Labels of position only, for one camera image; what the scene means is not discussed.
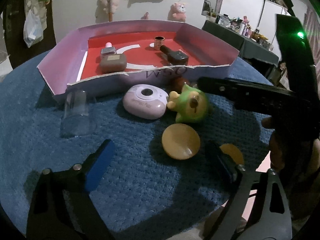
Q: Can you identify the dark wooden door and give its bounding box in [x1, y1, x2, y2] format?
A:
[1, 0, 56, 69]

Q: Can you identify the white plastic bag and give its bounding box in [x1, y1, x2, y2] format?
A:
[23, 10, 43, 48]

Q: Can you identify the brown square compact case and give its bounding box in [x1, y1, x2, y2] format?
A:
[99, 54, 127, 74]

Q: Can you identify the pink cardboard box tray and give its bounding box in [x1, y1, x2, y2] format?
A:
[37, 20, 239, 102]

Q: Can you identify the green bear figurine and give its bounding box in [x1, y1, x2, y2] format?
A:
[167, 84, 209, 123]

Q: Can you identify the dark cloth side table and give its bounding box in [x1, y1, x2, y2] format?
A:
[202, 20, 279, 66]

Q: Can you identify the orange makeup sponge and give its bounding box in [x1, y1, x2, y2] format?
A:
[220, 144, 245, 165]
[162, 124, 201, 160]

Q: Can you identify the black nail polish bottle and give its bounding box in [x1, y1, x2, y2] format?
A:
[159, 45, 189, 66]

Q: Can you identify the light pink plush behind stick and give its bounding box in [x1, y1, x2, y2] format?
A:
[99, 0, 120, 14]

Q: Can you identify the lilac My Melody device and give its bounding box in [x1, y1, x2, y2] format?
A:
[123, 84, 169, 120]

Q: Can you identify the pink hanger on wall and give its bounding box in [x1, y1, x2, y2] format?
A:
[141, 12, 149, 20]

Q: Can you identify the clear plastic cup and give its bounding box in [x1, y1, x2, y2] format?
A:
[60, 90, 96, 138]

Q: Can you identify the blue textured table mat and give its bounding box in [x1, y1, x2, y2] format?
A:
[1, 55, 271, 237]

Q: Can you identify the pink cap nail polish bottle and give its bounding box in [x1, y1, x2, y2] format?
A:
[100, 42, 117, 59]

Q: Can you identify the pink plush toy on wall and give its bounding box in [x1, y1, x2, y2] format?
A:
[171, 3, 187, 22]

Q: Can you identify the person hand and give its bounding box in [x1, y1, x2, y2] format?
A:
[261, 115, 320, 172]

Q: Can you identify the gold studded ring cylinder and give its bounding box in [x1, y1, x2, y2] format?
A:
[153, 36, 165, 50]

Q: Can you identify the orange handled mop stick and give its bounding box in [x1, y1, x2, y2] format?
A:
[108, 0, 113, 22]

